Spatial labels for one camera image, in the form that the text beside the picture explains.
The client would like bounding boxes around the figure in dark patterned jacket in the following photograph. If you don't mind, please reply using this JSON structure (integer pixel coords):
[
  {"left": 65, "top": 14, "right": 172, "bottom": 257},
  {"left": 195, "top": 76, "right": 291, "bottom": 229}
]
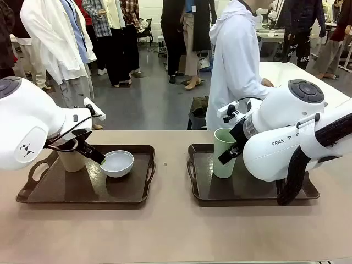
[{"left": 0, "top": 0, "right": 17, "bottom": 79}]

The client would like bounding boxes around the figure in pale yellow shirt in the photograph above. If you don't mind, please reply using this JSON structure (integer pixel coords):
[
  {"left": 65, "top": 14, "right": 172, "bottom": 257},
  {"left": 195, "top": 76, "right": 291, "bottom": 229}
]
[{"left": 104, "top": 0, "right": 133, "bottom": 88}]

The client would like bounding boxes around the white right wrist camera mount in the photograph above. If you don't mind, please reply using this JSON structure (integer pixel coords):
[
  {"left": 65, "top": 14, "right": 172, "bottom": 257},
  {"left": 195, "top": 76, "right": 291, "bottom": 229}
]
[{"left": 218, "top": 101, "right": 239, "bottom": 124}]

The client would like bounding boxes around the figure in beige skirt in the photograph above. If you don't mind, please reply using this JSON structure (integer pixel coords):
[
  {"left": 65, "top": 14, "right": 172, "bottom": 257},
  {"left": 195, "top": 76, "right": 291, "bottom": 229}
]
[{"left": 180, "top": 0, "right": 218, "bottom": 90}]

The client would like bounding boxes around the dark brown serving tray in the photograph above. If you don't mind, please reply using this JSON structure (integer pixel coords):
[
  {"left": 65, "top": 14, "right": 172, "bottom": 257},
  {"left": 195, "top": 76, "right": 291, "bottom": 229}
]
[
  {"left": 15, "top": 144, "right": 156, "bottom": 204},
  {"left": 187, "top": 142, "right": 321, "bottom": 200}
]

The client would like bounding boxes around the large white table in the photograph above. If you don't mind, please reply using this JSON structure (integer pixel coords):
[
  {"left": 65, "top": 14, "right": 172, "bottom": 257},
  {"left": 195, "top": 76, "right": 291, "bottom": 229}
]
[{"left": 258, "top": 60, "right": 352, "bottom": 111}]

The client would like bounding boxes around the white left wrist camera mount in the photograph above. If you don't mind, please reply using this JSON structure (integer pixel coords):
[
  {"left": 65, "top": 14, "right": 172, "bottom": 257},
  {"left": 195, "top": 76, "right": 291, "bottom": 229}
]
[{"left": 83, "top": 97, "right": 107, "bottom": 121}]

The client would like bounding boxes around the dark bag on floor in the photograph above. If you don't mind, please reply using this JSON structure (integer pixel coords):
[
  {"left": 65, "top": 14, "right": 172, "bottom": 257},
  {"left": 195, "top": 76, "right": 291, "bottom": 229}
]
[{"left": 188, "top": 95, "right": 210, "bottom": 130}]

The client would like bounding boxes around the white desk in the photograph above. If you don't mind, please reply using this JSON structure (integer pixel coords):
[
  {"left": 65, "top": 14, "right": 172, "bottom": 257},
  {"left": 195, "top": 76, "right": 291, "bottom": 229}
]
[{"left": 255, "top": 26, "right": 287, "bottom": 60}]

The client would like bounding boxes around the person in white hoodie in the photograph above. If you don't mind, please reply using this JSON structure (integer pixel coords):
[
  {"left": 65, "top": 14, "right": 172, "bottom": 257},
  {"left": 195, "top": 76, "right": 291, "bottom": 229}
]
[{"left": 205, "top": 0, "right": 276, "bottom": 131}]

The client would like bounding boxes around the person in maroon top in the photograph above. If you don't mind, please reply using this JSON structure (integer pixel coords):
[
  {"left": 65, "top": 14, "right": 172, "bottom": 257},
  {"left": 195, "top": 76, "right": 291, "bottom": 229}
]
[{"left": 313, "top": 0, "right": 352, "bottom": 80}]

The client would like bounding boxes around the figure in brown plaid shirt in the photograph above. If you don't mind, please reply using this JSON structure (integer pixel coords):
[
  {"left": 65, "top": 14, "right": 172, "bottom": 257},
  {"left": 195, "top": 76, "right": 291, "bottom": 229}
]
[{"left": 120, "top": 0, "right": 142, "bottom": 78}]

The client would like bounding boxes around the black office chair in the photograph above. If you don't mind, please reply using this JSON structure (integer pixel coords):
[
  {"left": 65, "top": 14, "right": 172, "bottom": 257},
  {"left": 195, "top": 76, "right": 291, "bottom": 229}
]
[{"left": 136, "top": 18, "right": 153, "bottom": 52}]

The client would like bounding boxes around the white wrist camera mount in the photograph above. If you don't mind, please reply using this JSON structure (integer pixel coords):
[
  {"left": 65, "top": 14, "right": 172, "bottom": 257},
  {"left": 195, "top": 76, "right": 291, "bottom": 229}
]
[
  {"left": 218, "top": 101, "right": 239, "bottom": 124},
  {"left": 83, "top": 97, "right": 107, "bottom": 121}
]

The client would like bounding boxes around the black braided cable sleeve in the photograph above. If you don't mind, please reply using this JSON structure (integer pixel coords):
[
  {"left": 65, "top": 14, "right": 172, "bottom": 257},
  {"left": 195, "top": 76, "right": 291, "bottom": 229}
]
[{"left": 276, "top": 112, "right": 352, "bottom": 206}]

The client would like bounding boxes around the person in black printed trousers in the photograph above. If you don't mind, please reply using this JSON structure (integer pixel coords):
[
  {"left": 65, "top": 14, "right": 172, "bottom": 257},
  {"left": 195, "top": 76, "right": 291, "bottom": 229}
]
[{"left": 279, "top": 0, "right": 327, "bottom": 71}]

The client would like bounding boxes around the person's right forearm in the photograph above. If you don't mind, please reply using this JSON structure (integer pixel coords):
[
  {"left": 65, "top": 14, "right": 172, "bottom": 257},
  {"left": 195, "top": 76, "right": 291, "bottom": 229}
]
[{"left": 247, "top": 74, "right": 273, "bottom": 97}]

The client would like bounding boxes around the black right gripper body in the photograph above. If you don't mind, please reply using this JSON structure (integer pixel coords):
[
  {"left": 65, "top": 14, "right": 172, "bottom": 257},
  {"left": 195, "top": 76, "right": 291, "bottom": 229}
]
[{"left": 229, "top": 120, "right": 250, "bottom": 150}]

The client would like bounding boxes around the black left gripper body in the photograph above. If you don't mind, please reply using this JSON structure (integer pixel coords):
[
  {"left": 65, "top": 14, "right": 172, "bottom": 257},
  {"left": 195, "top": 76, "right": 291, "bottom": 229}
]
[{"left": 48, "top": 128, "right": 93, "bottom": 153}]

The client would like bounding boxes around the pale green plastic cup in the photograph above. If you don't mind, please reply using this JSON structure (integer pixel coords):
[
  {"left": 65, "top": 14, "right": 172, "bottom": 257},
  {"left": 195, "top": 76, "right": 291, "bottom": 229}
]
[{"left": 213, "top": 128, "right": 238, "bottom": 179}]

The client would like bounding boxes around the figure in black coat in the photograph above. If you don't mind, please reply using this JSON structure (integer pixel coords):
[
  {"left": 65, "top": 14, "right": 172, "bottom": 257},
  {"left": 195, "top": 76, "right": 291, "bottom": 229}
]
[{"left": 161, "top": 0, "right": 185, "bottom": 84}]

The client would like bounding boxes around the beige plastic cup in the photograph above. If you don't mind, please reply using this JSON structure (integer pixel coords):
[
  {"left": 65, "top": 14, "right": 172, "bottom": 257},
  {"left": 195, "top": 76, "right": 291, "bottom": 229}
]
[{"left": 57, "top": 147, "right": 86, "bottom": 173}]

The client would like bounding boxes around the white plastic bowl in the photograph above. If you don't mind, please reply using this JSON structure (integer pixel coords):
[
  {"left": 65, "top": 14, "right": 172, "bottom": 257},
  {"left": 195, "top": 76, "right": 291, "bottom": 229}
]
[{"left": 100, "top": 150, "right": 135, "bottom": 178}]

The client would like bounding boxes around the white storage box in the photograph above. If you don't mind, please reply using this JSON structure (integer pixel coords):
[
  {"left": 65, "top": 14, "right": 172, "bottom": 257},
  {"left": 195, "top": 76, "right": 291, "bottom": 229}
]
[{"left": 197, "top": 56, "right": 212, "bottom": 69}]

